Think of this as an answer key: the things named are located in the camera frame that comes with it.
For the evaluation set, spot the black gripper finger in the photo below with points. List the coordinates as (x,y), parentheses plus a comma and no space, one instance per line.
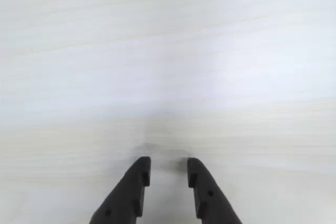
(210,203)
(126,195)

